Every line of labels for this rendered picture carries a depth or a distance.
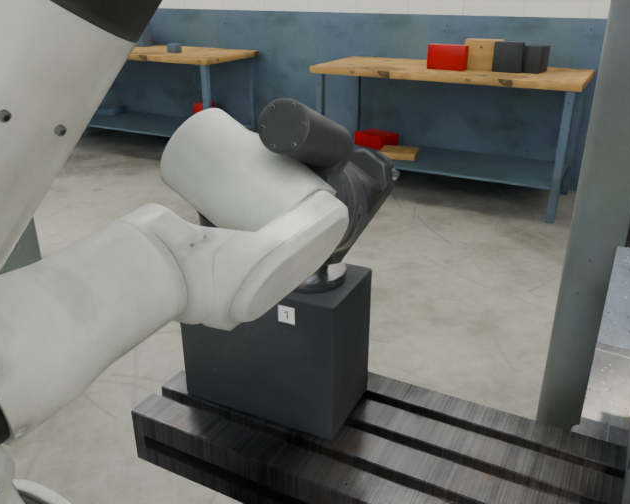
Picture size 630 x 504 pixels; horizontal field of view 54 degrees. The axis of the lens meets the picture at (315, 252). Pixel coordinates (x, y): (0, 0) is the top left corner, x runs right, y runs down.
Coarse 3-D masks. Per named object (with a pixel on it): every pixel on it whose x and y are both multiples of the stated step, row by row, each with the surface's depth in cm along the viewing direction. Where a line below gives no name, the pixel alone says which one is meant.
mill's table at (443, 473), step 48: (384, 384) 86; (144, 432) 81; (192, 432) 77; (240, 432) 77; (288, 432) 77; (384, 432) 78; (432, 432) 77; (480, 432) 79; (528, 432) 77; (192, 480) 80; (240, 480) 75; (288, 480) 71; (336, 480) 70; (384, 480) 70; (432, 480) 70; (480, 480) 70; (528, 480) 70; (576, 480) 70
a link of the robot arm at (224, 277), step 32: (320, 192) 39; (128, 224) 33; (160, 224) 33; (192, 224) 34; (288, 224) 36; (320, 224) 37; (192, 256) 33; (224, 256) 33; (256, 256) 34; (288, 256) 35; (320, 256) 41; (192, 288) 33; (224, 288) 34; (256, 288) 34; (288, 288) 40; (192, 320) 36; (224, 320) 36
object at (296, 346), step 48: (336, 288) 73; (192, 336) 80; (240, 336) 76; (288, 336) 72; (336, 336) 70; (192, 384) 83; (240, 384) 79; (288, 384) 75; (336, 384) 73; (336, 432) 76
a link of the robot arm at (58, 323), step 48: (96, 240) 32; (144, 240) 32; (0, 288) 28; (48, 288) 29; (96, 288) 30; (144, 288) 31; (0, 336) 26; (48, 336) 28; (96, 336) 29; (144, 336) 33; (0, 384) 26; (48, 384) 28; (0, 432) 27
